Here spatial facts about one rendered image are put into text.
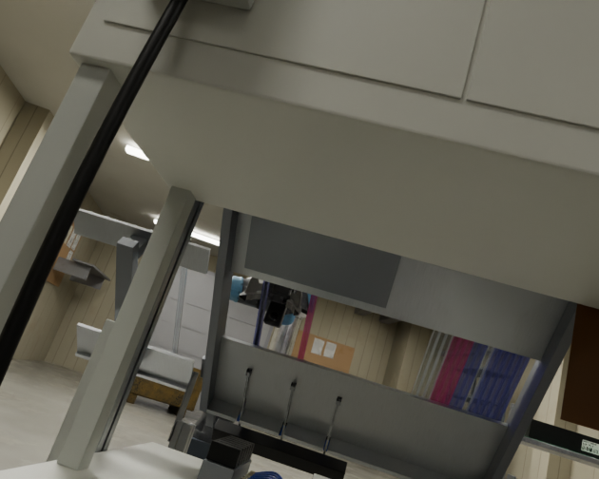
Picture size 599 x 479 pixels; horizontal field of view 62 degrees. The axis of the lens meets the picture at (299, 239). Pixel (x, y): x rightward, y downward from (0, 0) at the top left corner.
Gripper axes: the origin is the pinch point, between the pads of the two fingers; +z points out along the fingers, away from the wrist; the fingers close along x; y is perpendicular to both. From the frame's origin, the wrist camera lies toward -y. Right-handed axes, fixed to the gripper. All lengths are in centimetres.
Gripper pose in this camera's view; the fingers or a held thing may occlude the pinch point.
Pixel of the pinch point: (267, 308)
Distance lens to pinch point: 121.7
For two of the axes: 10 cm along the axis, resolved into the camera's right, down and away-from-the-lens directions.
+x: 9.5, 2.6, -1.5
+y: 2.3, -9.5, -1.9
